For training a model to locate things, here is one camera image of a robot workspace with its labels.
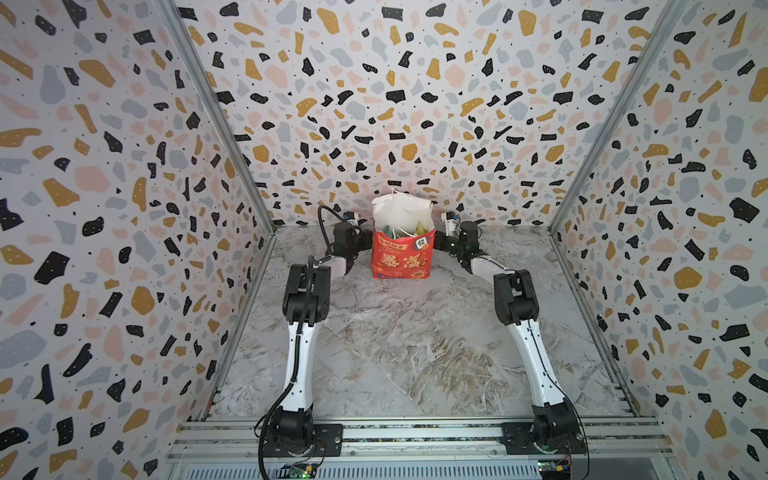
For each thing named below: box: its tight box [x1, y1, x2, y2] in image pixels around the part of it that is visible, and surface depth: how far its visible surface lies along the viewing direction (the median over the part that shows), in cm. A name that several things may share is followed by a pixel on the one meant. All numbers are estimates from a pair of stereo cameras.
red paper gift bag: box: [371, 189, 436, 280], surface depth 99 cm
